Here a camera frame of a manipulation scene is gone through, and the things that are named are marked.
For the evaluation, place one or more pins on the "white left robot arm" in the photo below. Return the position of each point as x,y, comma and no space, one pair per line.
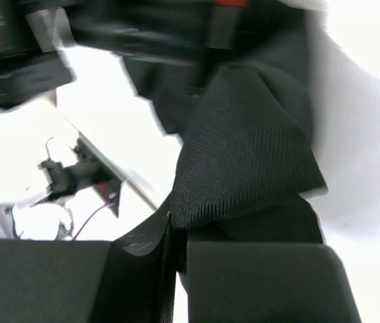
25,69

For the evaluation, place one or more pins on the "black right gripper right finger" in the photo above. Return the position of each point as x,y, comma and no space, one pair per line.
263,282

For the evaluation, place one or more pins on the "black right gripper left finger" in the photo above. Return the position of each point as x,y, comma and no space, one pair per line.
131,279

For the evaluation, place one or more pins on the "black pleated skirt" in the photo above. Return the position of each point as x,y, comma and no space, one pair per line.
228,82

